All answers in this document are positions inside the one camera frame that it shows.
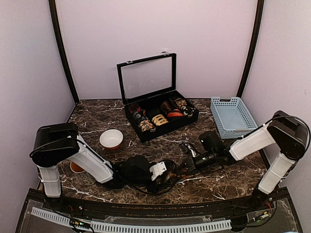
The cream striped rolled tie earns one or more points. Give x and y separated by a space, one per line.
159 120

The black tie storage box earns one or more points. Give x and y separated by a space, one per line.
149 82

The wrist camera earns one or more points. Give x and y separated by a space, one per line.
189 149
157 170

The tan patterned rolled tie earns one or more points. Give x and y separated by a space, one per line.
180 103

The orange black rolled tie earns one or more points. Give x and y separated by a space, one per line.
175 113

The blue dotted rolled tie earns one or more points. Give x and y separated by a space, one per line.
138 117

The black front rail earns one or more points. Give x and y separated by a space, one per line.
129 203

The red dark rolled tie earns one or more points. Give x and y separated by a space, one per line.
135 109

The camouflage patterned necktie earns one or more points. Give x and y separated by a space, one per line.
173 177

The white and orange bowl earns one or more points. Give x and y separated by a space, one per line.
111 139

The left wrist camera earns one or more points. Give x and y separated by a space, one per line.
157 170

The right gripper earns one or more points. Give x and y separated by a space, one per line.
189 162

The blue plastic basket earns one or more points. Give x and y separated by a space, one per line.
232 117

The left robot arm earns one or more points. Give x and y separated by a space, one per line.
59 142

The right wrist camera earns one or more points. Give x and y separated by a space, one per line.
189 149

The black white rolled tie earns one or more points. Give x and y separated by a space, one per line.
187 110

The brown rolled tie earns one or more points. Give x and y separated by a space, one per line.
166 108

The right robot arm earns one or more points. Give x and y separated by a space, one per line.
291 134

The floral dark rolled tie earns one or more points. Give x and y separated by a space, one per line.
146 125

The patterned mug with orange liquid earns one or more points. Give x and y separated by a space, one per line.
84 177

